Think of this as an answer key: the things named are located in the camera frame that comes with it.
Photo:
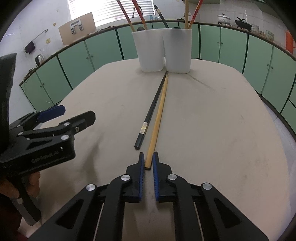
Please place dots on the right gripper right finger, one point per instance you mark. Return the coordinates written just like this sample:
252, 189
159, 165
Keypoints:
201, 212

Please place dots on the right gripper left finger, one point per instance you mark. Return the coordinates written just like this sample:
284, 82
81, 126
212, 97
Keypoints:
96, 212

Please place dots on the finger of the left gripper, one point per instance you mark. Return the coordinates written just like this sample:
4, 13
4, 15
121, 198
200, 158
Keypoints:
70, 126
31, 120

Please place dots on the black chopstick gold band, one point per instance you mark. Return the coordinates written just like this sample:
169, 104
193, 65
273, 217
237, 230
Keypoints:
148, 117

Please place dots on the red patterned chopstick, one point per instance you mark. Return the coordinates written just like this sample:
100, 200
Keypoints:
126, 16

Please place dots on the red bamboo chopstick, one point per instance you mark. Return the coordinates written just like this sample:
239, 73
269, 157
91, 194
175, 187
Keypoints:
195, 13

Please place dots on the long plain bamboo chopstick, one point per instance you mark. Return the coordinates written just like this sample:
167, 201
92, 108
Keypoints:
186, 13

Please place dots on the green lower kitchen cabinets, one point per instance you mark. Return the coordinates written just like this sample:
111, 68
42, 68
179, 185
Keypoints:
269, 69

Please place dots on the left hand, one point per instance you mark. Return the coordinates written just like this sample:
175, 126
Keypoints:
32, 185

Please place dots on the steel kettle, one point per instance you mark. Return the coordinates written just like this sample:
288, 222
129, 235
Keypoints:
39, 59

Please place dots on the dark hanging towel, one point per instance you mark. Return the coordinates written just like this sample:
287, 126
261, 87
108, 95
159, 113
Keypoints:
29, 47

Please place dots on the brown cardboard box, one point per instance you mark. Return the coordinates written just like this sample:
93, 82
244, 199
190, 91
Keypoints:
76, 29

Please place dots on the window blinds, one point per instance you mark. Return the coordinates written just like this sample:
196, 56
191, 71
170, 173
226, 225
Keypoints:
105, 12

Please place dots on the white double utensil holder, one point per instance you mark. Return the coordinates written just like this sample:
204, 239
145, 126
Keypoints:
164, 48

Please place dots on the black chopstick in holder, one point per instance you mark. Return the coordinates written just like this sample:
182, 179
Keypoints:
161, 16

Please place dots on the glass cups on counter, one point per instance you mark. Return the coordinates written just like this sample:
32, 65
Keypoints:
266, 34

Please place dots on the orange thermos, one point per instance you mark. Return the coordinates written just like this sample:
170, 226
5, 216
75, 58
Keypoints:
289, 42

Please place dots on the black wok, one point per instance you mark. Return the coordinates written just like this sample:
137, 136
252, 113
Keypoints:
243, 24

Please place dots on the white cooking pot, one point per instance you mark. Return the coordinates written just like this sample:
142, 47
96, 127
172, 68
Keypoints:
223, 19

